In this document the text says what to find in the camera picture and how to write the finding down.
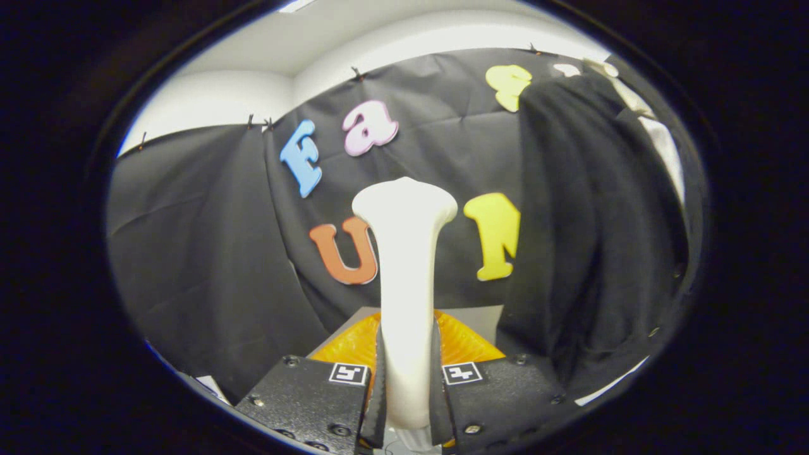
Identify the white shirt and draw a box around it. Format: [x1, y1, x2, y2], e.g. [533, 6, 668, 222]
[574, 58, 686, 406]

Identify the white garment steamer head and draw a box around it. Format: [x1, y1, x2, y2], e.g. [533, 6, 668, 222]
[351, 177, 458, 430]

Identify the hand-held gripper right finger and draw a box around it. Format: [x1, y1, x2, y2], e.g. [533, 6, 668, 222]
[430, 310, 573, 454]

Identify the grey cabinet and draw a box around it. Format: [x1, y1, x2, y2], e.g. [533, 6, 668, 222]
[308, 305, 504, 358]

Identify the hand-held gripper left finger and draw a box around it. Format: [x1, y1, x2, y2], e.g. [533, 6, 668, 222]
[235, 310, 387, 455]

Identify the black backdrop cloth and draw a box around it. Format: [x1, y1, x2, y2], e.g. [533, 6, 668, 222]
[106, 47, 633, 405]

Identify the black blazer jacket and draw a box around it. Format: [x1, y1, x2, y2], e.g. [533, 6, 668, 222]
[496, 63, 705, 402]

